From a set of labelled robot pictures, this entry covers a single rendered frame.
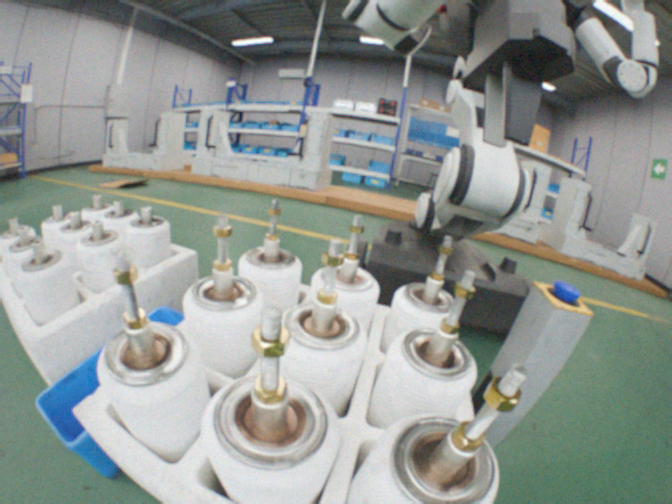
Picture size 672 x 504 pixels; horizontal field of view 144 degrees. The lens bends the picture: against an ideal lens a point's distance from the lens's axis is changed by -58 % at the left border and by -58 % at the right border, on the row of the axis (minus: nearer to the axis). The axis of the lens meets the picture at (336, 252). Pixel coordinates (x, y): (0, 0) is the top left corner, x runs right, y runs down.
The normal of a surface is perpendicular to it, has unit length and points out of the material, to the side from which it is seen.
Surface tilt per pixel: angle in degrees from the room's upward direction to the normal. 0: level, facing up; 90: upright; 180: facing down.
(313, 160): 90
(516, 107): 90
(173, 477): 0
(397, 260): 46
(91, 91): 90
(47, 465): 0
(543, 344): 90
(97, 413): 0
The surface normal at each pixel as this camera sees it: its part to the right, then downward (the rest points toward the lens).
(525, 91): -0.15, 0.33
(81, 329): 0.96, 0.22
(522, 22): -0.79, 0.09
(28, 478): 0.15, -0.92
